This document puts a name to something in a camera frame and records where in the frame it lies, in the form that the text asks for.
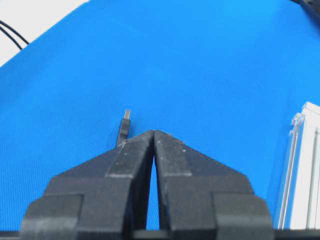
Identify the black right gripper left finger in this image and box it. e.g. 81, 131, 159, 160
21, 130, 153, 240

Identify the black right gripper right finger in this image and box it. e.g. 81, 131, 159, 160
154, 130, 274, 240

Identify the black arm base corner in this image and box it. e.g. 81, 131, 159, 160
292, 0, 320, 25

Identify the blue table mat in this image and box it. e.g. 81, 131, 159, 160
0, 0, 320, 231

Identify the aluminium extrusion frame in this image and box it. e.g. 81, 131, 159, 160
274, 102, 320, 230

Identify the white string loop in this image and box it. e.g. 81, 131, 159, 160
289, 112, 305, 137

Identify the black cable pair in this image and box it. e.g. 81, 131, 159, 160
0, 20, 30, 50

